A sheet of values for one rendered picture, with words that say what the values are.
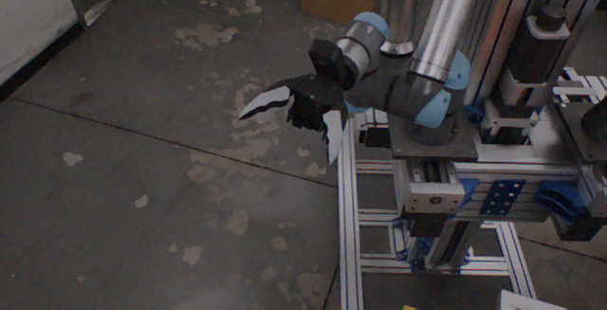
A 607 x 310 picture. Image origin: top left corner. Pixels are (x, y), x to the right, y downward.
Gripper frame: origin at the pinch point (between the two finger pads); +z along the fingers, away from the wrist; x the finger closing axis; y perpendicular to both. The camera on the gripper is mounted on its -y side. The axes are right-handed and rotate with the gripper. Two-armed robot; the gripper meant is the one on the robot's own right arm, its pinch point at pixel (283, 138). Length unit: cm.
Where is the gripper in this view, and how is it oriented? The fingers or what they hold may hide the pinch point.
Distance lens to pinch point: 66.3
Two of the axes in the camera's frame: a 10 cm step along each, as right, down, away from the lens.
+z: -4.7, 6.5, -6.0
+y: -1.2, 6.3, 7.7
